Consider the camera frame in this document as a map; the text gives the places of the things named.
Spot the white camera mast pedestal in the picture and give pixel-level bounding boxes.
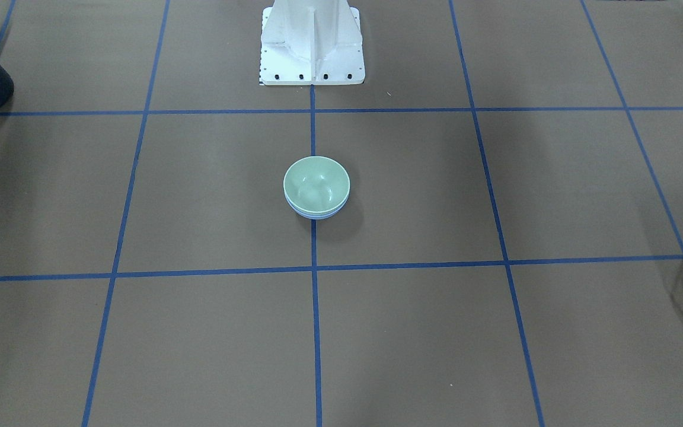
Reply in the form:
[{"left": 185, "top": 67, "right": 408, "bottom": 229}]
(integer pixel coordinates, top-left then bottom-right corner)
[{"left": 258, "top": 1, "right": 366, "bottom": 86}]

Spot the green bowl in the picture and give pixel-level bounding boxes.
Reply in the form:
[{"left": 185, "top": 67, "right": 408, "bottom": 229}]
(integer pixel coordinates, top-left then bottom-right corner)
[{"left": 283, "top": 156, "right": 352, "bottom": 213}]

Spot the blue bowl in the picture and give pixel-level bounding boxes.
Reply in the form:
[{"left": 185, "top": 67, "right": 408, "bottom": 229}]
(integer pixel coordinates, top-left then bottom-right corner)
[{"left": 286, "top": 199, "right": 347, "bottom": 221}]

